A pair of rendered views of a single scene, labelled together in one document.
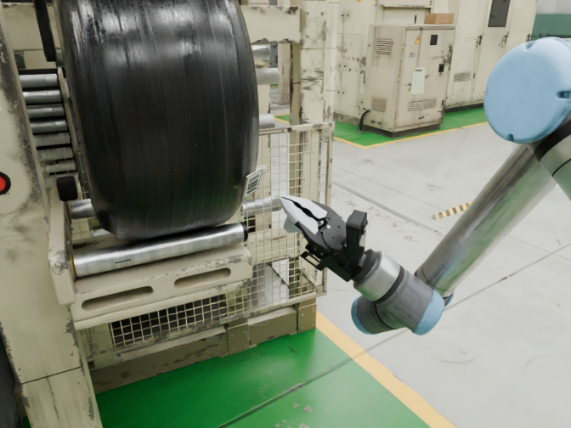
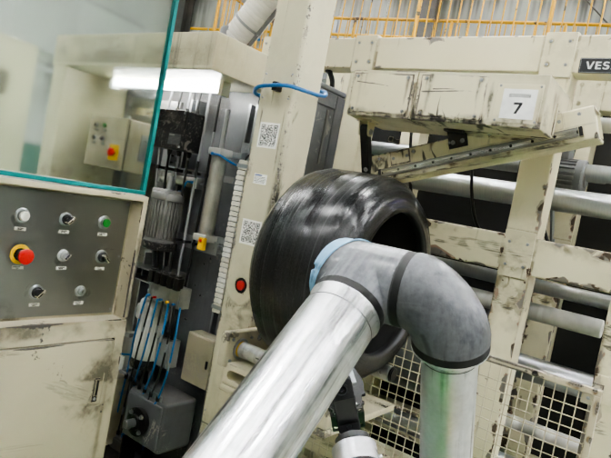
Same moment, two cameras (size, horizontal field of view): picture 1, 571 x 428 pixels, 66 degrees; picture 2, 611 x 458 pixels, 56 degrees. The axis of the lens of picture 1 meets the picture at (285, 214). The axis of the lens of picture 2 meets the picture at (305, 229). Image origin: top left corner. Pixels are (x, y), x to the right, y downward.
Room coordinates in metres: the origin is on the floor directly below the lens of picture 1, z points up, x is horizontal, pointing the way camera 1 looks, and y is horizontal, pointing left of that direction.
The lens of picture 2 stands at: (0.03, -1.06, 1.35)
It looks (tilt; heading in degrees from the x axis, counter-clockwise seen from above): 3 degrees down; 61
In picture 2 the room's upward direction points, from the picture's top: 11 degrees clockwise
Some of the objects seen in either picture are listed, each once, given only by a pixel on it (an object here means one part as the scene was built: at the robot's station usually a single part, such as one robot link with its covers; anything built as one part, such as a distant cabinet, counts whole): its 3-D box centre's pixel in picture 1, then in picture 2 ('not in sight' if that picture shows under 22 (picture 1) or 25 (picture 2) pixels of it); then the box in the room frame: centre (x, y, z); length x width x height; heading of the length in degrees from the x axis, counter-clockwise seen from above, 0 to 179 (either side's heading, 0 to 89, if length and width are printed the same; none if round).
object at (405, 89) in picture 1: (407, 79); not in sight; (5.60, -1.50, 0.62); 0.91 x 0.58 x 1.25; 124
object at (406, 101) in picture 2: not in sight; (453, 106); (1.23, 0.32, 1.71); 0.61 x 0.25 x 0.15; 115
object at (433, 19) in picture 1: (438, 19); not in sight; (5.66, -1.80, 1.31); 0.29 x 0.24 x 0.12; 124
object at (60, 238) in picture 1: (63, 236); (268, 343); (0.83, 0.47, 0.90); 0.40 x 0.03 x 0.10; 25
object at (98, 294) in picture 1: (164, 275); (281, 391); (0.78, 0.25, 0.83); 0.36 x 0.09 x 0.06; 115
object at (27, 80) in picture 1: (32, 130); not in sight; (1.16, 0.67, 1.05); 0.20 x 0.15 x 0.30; 115
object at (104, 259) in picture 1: (163, 247); (287, 368); (0.78, 0.25, 0.90); 0.35 x 0.05 x 0.05; 115
